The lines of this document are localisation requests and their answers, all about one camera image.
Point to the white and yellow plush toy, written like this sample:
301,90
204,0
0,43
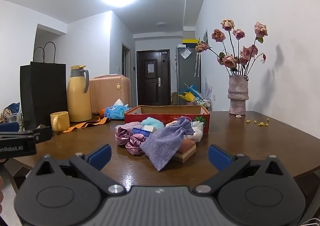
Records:
196,134

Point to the grey fridge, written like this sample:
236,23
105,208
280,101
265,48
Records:
186,73

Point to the yellow mug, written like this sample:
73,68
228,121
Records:
60,121

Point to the glass with rattan ball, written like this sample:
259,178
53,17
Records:
11,116

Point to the orange fruit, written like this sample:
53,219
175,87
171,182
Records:
101,112

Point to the yellow watering can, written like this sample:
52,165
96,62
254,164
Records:
187,97

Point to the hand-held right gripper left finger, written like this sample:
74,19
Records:
101,156

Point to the black paper bag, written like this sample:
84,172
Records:
42,91

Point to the white makeup sponge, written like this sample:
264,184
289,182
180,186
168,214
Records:
151,129

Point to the blue tissue packet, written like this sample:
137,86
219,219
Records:
140,132

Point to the blue cloth bag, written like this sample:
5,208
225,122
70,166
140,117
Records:
13,108

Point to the pink suitcase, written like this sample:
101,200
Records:
110,93

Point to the hanging umbrellas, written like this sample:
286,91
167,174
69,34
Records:
197,65

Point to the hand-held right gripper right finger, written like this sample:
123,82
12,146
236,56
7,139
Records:
218,157

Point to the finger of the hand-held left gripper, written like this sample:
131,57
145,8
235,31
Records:
43,134
10,127

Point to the pink ribbed vase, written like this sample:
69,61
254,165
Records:
238,93

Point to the small ceiling lamp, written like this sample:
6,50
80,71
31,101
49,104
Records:
161,24

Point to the light blue fluffy cloth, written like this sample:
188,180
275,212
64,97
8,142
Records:
151,122

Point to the red cardboard box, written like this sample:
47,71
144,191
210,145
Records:
155,117

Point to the clear plastic bag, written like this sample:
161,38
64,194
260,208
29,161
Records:
186,53

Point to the dark brown entrance door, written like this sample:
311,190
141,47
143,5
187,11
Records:
153,85

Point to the blue tissue pack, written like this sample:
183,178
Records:
116,113

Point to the brown sponge block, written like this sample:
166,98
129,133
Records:
186,148

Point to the dried pink rose bouquet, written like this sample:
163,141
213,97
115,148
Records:
231,59

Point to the scattered yellow flower bits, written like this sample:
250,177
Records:
260,123

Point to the yellow box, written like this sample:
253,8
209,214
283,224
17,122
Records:
190,42

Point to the brown cardboard box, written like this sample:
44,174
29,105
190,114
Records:
174,98

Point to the clear plastic wrap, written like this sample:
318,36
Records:
198,124

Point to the metal storage rack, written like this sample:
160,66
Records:
203,104

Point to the blue plastic toy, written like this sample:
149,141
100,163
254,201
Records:
193,89

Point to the yellow thermos jug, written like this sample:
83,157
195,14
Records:
78,98

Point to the paper notice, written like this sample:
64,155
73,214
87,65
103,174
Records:
149,68

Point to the lilac fluffy headband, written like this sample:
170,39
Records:
132,125

